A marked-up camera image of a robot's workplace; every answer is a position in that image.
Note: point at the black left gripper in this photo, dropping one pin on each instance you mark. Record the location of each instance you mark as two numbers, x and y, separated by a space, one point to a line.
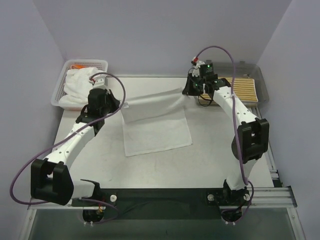
113 102

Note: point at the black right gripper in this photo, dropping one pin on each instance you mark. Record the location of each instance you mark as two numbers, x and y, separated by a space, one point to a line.
188 86

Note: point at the white terry towel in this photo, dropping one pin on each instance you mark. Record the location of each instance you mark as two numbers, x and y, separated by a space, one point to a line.
155 123

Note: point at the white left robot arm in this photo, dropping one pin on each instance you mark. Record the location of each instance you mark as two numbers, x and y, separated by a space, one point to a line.
51 180

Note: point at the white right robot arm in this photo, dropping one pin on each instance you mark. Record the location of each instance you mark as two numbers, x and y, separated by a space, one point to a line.
251 134

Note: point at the white crumpled towels pile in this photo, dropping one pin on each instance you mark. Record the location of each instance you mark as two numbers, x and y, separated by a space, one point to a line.
77 87

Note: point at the white plastic mesh basket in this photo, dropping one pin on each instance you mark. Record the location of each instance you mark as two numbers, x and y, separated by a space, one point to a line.
58 92

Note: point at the orange cloth in basket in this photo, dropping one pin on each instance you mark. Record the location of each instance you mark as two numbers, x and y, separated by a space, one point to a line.
77 67

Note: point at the yellow striped folded towel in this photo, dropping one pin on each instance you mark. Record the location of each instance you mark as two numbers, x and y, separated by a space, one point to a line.
244 88

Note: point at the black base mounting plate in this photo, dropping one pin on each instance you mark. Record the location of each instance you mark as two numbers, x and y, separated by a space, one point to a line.
166 204

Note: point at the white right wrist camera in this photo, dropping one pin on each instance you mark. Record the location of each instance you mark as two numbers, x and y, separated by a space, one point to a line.
201 69

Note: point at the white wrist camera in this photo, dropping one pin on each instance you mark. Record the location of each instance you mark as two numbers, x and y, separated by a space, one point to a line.
201 69
100 83

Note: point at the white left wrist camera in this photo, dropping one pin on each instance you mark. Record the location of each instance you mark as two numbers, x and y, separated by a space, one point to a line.
100 83

